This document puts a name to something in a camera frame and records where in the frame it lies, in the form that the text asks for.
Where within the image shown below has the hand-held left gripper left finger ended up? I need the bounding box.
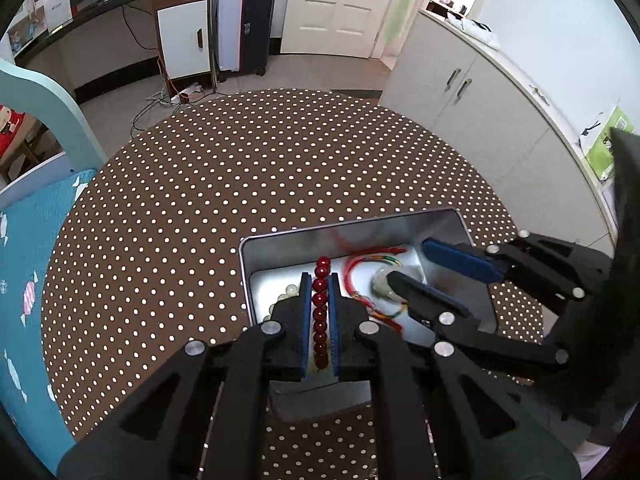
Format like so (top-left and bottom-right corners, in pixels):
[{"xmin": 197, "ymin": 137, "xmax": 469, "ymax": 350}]
[{"xmin": 56, "ymin": 272, "xmax": 313, "ymax": 480}]

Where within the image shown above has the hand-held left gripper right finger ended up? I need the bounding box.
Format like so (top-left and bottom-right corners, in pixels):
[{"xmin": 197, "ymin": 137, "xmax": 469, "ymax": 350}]
[{"xmin": 330, "ymin": 273, "xmax": 582, "ymax": 480}]

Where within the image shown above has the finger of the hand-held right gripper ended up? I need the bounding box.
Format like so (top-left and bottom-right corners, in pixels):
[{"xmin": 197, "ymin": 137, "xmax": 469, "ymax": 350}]
[
  {"xmin": 421, "ymin": 231, "xmax": 615, "ymax": 302},
  {"xmin": 387, "ymin": 270, "xmax": 572, "ymax": 382}
]

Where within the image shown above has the red bead bracelet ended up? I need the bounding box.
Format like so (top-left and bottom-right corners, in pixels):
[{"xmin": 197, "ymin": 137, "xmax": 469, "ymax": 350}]
[{"xmin": 311, "ymin": 256, "xmax": 333, "ymax": 368}]

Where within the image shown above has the metal tin box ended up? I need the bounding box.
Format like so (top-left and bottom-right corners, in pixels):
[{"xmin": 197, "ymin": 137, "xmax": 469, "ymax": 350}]
[{"xmin": 238, "ymin": 208, "xmax": 498, "ymax": 422}]

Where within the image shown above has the pale jade bangle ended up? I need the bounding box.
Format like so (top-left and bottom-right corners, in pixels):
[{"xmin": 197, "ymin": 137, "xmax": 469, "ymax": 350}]
[{"xmin": 371, "ymin": 266, "xmax": 426, "ymax": 303}]

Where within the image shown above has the white sideboard cabinet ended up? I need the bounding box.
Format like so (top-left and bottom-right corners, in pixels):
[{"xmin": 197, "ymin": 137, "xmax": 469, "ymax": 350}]
[{"xmin": 382, "ymin": 7, "xmax": 621, "ymax": 248}]

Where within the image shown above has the green bag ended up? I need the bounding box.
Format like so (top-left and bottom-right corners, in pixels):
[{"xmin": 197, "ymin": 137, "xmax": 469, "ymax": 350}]
[{"xmin": 582, "ymin": 107, "xmax": 633, "ymax": 181}]

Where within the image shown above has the white plastic bag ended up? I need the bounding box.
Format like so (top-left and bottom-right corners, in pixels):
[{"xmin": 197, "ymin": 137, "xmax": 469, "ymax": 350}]
[{"xmin": 445, "ymin": 12, "xmax": 501, "ymax": 51}]

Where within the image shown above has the white panel door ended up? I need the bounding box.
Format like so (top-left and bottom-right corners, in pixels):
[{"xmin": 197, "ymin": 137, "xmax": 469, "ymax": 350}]
[{"xmin": 280, "ymin": 0, "xmax": 406, "ymax": 58}]

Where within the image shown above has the black suitcase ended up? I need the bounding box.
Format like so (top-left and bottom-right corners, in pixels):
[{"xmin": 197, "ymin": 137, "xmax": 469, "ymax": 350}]
[{"xmin": 240, "ymin": 0, "xmax": 279, "ymax": 77}]

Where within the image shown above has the white suitcase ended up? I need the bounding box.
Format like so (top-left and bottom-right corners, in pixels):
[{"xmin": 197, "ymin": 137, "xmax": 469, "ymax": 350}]
[{"xmin": 216, "ymin": 0, "xmax": 247, "ymax": 73}]

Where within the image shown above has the small white cabinet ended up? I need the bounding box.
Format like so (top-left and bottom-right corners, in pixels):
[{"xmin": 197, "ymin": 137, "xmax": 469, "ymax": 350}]
[{"xmin": 151, "ymin": 0, "xmax": 212, "ymax": 92}]

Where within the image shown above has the wooden chair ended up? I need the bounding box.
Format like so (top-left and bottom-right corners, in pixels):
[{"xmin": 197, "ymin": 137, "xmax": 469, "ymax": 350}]
[{"xmin": 0, "ymin": 130, "xmax": 66, "ymax": 186}]

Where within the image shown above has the red bag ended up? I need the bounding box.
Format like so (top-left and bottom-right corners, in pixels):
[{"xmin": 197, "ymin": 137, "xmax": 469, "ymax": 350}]
[{"xmin": 0, "ymin": 105, "xmax": 26, "ymax": 153}]

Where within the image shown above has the black top desk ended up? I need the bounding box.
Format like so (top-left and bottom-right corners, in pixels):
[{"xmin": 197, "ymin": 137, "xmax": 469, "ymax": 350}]
[{"xmin": 14, "ymin": 0, "xmax": 211, "ymax": 101}]

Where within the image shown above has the white box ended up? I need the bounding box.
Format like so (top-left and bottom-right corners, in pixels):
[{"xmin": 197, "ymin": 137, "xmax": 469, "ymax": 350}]
[{"xmin": 45, "ymin": 0, "xmax": 74, "ymax": 31}]

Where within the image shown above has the white bead bracelet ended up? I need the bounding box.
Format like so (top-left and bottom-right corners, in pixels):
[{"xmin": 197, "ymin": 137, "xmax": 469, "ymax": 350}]
[{"xmin": 265, "ymin": 284, "xmax": 301, "ymax": 321}]

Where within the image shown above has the red string bracelet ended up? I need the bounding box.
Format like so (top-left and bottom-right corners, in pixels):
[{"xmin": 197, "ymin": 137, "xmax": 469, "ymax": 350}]
[{"xmin": 345, "ymin": 246, "xmax": 407, "ymax": 333}]

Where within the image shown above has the light blue bunk bed frame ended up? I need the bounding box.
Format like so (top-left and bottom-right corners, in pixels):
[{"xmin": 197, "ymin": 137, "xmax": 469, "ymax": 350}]
[{"xmin": 0, "ymin": 57, "xmax": 107, "ymax": 196}]

